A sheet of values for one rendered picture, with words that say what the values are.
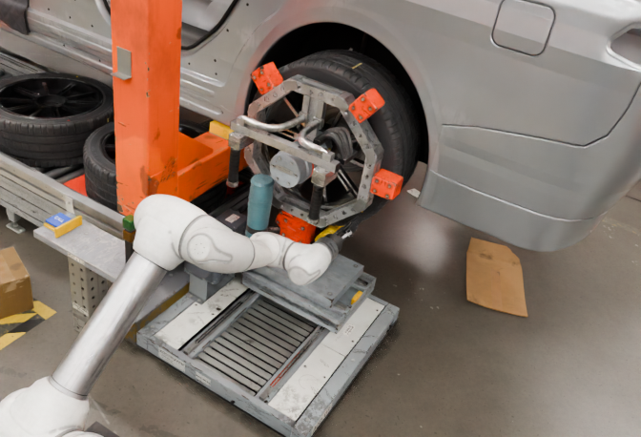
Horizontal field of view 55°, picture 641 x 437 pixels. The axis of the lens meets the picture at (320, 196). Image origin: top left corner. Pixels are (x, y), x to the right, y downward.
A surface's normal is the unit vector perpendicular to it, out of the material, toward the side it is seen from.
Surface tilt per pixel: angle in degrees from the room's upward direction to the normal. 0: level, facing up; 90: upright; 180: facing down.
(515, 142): 90
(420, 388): 0
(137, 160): 90
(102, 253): 0
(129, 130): 90
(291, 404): 0
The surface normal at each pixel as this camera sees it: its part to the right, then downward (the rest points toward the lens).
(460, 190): -0.50, 0.40
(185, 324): 0.15, -0.84
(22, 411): -0.33, -0.46
